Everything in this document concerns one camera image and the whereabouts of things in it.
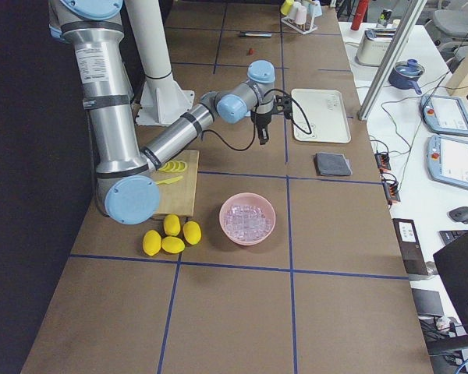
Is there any whole yellow lemon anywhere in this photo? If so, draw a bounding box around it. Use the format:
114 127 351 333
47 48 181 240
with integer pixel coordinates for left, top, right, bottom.
142 230 162 256
183 221 202 245
161 236 186 254
163 214 181 237

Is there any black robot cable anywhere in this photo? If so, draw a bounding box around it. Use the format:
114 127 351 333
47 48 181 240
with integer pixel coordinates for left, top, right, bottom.
200 88 314 151

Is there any pink upturned cup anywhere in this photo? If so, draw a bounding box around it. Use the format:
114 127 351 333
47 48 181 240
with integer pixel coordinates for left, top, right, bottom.
288 2 307 27

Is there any pink bowl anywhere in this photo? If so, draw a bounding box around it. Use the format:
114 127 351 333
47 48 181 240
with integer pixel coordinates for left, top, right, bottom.
218 192 276 246

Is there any red bottle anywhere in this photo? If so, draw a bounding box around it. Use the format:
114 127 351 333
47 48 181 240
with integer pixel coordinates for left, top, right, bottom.
350 0 369 31

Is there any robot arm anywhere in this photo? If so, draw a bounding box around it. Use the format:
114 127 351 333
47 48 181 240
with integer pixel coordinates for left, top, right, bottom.
49 1 276 224

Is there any teach pendant tablet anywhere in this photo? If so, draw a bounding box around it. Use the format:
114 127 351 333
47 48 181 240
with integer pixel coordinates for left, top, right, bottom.
420 94 468 137
426 135 468 189

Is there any blue saucepan with lid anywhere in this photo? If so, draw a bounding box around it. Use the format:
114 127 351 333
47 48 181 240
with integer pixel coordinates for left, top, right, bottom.
388 58 425 95

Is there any yellow plastic knife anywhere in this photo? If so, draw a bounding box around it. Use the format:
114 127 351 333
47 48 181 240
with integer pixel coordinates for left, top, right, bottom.
155 175 183 185

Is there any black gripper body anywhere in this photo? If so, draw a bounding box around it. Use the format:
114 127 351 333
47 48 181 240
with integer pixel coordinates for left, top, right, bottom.
250 93 293 145

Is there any yellow upturned cup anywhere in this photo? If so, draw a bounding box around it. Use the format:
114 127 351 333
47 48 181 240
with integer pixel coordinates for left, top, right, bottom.
280 0 294 16

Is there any lemon slice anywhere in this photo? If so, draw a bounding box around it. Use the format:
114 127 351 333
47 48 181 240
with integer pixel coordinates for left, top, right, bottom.
169 162 180 172
158 162 172 172
175 161 188 172

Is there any black keyboard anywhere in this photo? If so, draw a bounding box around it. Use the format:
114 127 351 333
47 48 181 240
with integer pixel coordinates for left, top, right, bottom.
438 230 467 245

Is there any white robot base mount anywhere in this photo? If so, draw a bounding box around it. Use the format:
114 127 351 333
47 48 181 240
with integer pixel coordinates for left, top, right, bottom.
125 0 194 126

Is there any white bear tray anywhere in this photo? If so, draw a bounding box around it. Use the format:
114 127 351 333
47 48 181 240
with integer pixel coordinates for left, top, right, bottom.
291 88 351 143

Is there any steel muddler rod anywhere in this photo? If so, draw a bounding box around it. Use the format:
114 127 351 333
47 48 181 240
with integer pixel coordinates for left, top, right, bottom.
238 31 272 38

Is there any black computer mouse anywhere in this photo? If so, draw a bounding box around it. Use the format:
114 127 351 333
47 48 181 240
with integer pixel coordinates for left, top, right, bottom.
448 206 468 224

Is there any grey folded cloth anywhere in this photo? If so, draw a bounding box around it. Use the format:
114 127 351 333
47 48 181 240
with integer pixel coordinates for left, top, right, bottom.
314 152 353 176

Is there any wooden cutting board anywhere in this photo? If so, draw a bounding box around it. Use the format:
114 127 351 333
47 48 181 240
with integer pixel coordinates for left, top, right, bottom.
151 150 200 217

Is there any cream toaster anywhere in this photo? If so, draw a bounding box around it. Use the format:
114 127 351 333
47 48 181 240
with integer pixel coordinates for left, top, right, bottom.
356 28 395 67

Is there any aluminium frame post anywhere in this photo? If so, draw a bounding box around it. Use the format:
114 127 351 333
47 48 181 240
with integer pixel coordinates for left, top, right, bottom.
357 0 427 121

